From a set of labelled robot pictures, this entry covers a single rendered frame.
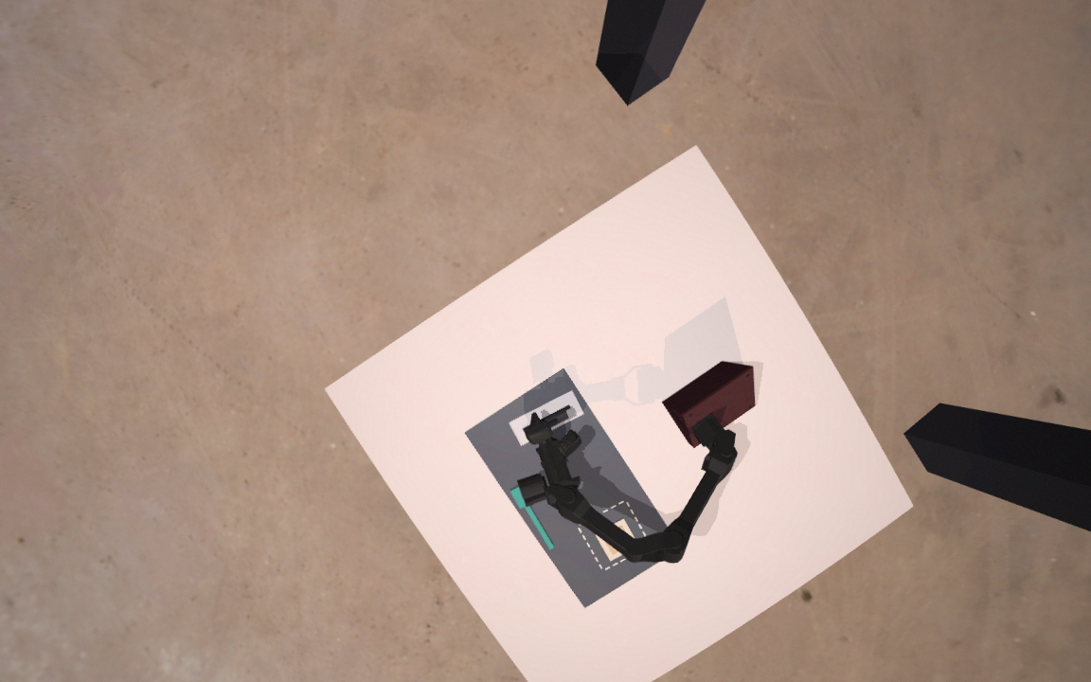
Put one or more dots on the teal flat spatula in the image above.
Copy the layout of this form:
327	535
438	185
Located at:
520	502

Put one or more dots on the beige square tile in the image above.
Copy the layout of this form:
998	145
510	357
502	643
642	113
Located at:
610	551

